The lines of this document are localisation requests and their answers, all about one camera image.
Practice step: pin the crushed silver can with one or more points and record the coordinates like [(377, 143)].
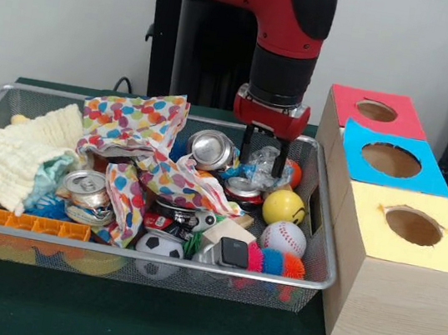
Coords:
[(86, 187)]

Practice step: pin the clear plastic packet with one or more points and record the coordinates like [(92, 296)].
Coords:
[(262, 169)]

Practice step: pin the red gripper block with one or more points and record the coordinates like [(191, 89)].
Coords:
[(270, 115)]

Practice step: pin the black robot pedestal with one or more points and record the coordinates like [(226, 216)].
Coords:
[(214, 65)]

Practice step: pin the yellow smiley ball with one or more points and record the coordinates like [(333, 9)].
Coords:
[(284, 207)]

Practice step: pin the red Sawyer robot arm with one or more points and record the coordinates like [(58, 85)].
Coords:
[(287, 25)]

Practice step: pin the silver and blue can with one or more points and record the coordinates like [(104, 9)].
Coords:
[(210, 150)]

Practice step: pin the shallow clear bin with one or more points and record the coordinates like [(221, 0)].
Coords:
[(189, 285)]

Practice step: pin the white baseball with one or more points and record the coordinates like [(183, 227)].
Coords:
[(283, 237)]

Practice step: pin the wooden box with three holes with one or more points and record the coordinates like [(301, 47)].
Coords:
[(391, 293)]

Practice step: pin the black and white soccer ball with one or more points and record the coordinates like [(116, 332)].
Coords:
[(160, 248)]

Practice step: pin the cream muslin cloth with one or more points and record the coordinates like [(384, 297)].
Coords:
[(14, 157)]

